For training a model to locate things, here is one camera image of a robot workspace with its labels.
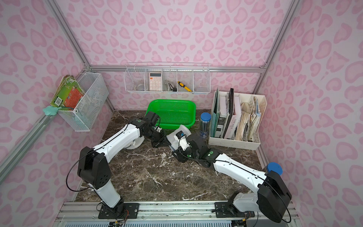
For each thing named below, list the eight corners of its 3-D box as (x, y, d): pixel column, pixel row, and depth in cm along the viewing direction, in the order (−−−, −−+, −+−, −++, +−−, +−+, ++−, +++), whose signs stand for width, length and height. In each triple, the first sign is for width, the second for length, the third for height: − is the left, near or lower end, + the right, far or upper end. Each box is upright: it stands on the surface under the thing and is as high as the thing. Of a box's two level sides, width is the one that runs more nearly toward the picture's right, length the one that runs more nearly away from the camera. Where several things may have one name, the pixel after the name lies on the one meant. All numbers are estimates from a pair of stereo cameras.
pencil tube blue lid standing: (199, 140, 103) (201, 121, 87) (199, 131, 108) (200, 112, 92) (208, 140, 103) (211, 121, 87) (207, 131, 108) (210, 112, 92)
